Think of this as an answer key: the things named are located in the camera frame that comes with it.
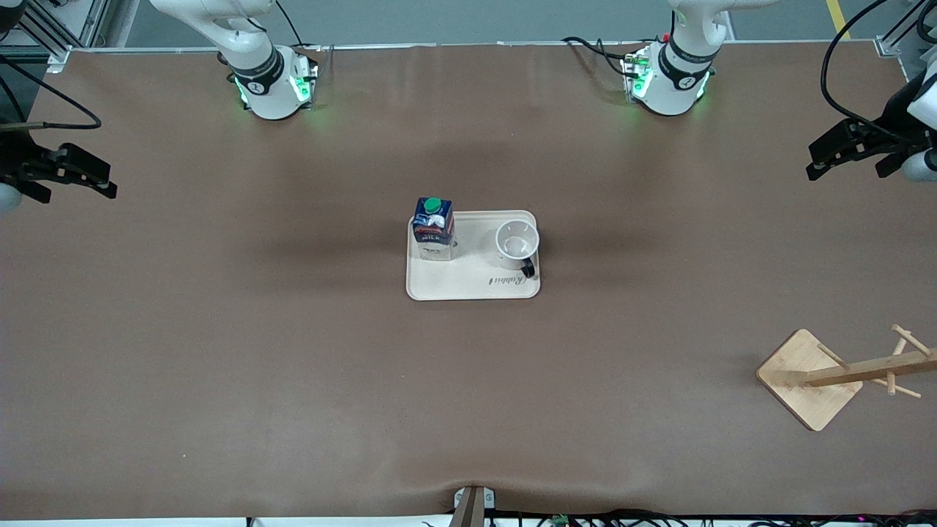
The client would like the white smiley mug black handle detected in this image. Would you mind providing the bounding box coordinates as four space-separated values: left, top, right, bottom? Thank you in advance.
496 221 541 279

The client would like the black base power cable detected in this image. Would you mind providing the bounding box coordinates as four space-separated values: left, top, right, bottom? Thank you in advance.
562 37 634 81

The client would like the beige rectangular tray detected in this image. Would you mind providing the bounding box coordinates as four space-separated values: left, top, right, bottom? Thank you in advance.
406 211 542 302

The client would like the wooden mug stand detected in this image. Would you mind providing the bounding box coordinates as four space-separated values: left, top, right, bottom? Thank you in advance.
755 324 937 433

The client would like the aluminium frame corner post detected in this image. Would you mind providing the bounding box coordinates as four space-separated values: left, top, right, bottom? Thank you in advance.
875 0 937 81

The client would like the aluminium frame with diagonal bars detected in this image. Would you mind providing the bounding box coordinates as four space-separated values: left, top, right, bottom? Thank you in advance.
0 0 140 74

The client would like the silver table edge rail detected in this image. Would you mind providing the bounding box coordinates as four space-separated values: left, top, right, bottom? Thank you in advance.
44 40 879 53

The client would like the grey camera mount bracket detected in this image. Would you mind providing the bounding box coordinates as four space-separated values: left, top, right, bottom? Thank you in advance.
452 485 496 527

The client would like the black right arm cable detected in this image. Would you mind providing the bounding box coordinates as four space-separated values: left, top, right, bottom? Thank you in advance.
0 55 102 131

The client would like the blue milk carton green cap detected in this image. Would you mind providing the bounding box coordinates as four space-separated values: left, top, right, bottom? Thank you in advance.
412 197 456 262

